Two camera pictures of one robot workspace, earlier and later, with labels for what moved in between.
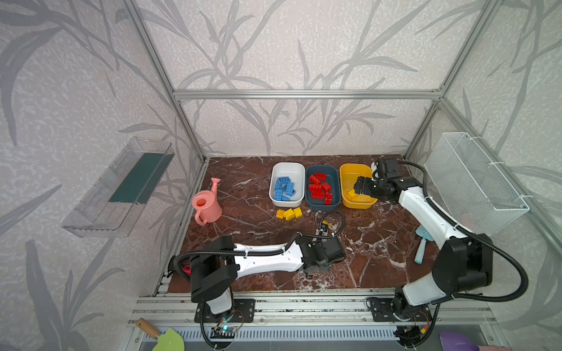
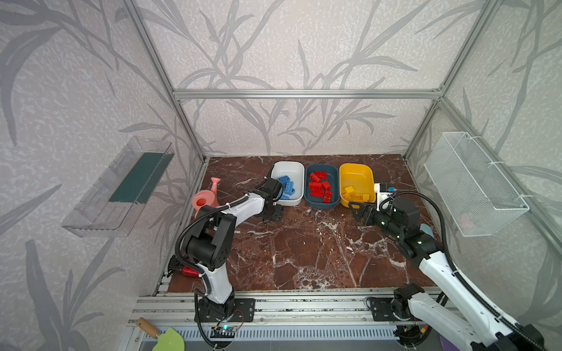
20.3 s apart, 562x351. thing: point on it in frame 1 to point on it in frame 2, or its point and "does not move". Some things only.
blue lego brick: (282, 181) does not move
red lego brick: (313, 180) does not move
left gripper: (326, 266) to (278, 215)
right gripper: (364, 189) to (372, 209)
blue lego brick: (290, 189) does not move
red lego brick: (315, 187) does not move
